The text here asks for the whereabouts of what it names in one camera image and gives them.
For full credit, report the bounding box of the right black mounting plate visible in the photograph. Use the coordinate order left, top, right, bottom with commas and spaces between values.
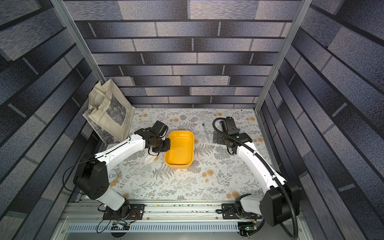
221, 203, 263, 220

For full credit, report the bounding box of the yellow plastic tray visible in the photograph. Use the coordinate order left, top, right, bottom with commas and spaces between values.
165, 131, 195, 169

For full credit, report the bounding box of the aluminium frame post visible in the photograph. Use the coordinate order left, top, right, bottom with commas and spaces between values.
254, 0, 312, 113
50, 0, 106, 83

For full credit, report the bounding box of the black corrugated cable conduit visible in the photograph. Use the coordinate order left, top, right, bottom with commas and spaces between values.
212, 117, 300, 240

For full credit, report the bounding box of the black mounting plate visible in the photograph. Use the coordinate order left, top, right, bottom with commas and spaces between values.
221, 203, 263, 220
103, 204, 146, 221

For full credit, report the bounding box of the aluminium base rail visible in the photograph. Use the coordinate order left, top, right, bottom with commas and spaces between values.
58, 200, 307, 223

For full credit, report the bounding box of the left aluminium frame post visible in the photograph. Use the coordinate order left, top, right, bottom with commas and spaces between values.
50, 0, 106, 83

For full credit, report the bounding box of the right aluminium frame post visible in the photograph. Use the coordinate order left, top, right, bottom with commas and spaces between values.
254, 0, 312, 113

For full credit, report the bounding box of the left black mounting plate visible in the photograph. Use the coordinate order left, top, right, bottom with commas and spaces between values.
103, 204, 146, 221

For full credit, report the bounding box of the green circuit board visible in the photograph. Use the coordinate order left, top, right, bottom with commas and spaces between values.
238, 222, 258, 237
111, 222, 130, 231

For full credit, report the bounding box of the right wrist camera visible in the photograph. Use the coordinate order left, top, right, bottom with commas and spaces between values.
222, 117, 239, 136

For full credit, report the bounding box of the left green circuit board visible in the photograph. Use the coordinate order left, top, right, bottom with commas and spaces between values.
111, 222, 130, 231

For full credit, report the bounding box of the white slotted cable duct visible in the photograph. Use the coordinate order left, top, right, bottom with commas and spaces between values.
67, 222, 239, 233

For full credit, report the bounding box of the beige canvas tote bag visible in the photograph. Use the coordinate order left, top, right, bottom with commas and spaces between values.
83, 79, 135, 145

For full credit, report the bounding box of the right green circuit board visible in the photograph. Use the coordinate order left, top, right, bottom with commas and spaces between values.
238, 222, 258, 237

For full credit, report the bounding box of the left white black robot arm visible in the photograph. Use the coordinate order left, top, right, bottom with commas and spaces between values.
73, 121, 171, 215

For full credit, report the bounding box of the white wipe cloth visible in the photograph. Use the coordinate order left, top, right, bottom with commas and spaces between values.
144, 155, 157, 165

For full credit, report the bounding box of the clear test tube blue cap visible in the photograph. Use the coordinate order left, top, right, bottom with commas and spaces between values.
202, 123, 210, 143

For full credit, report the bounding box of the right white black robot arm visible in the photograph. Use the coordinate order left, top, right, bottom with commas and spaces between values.
213, 131, 300, 227

